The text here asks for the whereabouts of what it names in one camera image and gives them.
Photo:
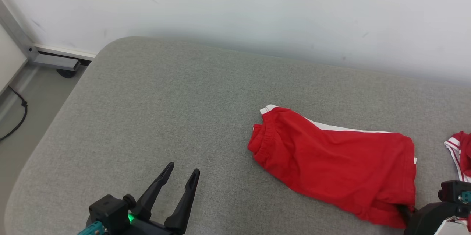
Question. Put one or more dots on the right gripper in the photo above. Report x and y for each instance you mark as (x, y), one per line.
(423, 220)

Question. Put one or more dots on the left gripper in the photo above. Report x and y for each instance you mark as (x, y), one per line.
(151, 228)

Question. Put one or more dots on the red jersey number 23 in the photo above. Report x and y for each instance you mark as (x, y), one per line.
(463, 154)

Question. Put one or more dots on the red shorts white side stripe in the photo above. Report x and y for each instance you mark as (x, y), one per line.
(338, 165)

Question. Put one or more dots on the black caster wheel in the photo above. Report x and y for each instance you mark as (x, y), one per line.
(66, 73)

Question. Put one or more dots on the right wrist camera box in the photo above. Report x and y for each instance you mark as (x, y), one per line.
(454, 190)

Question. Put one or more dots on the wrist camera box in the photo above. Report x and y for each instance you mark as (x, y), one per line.
(454, 190)
(108, 213)

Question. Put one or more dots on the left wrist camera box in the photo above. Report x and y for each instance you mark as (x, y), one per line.
(108, 213)

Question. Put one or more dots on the grey metal frame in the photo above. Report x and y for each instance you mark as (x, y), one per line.
(51, 59)

